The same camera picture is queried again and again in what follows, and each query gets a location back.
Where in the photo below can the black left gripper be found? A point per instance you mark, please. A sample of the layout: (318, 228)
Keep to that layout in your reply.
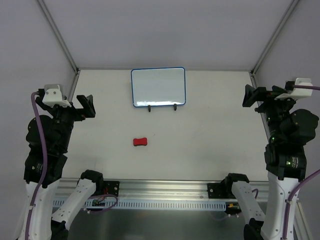
(75, 111)

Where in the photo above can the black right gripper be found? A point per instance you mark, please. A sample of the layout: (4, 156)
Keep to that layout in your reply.
(261, 94)

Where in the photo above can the red whiteboard eraser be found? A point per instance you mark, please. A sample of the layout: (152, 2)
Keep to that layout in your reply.
(140, 141)

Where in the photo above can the blue framed whiteboard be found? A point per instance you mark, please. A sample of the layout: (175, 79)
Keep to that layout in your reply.
(158, 87)

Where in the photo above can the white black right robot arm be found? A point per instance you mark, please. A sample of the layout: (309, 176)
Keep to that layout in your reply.
(285, 160)

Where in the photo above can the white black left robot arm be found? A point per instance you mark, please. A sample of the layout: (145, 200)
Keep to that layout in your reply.
(48, 136)

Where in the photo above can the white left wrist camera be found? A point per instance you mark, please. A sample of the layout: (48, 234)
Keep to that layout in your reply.
(53, 95)

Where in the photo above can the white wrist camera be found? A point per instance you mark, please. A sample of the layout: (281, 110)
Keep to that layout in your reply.
(297, 93)
(53, 95)

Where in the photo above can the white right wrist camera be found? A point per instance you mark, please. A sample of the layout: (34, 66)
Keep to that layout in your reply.
(297, 93)

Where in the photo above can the aluminium frame profile left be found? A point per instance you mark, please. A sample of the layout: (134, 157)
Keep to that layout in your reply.
(57, 34)

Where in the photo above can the aluminium frame profile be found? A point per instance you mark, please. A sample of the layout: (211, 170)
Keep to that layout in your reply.
(275, 34)
(57, 34)

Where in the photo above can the black wire whiteboard stand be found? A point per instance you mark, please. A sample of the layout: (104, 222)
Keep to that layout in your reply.
(162, 107)

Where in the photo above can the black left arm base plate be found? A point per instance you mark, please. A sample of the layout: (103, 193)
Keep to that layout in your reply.
(111, 187)

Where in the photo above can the aluminium mounting rail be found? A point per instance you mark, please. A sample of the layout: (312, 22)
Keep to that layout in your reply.
(192, 190)

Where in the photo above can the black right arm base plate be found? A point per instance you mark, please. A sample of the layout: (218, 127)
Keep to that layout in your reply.
(219, 191)

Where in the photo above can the aluminium frame profile right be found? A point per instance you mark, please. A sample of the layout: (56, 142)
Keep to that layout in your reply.
(275, 34)

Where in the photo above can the white slotted cable duct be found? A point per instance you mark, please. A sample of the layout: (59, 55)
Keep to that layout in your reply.
(130, 204)

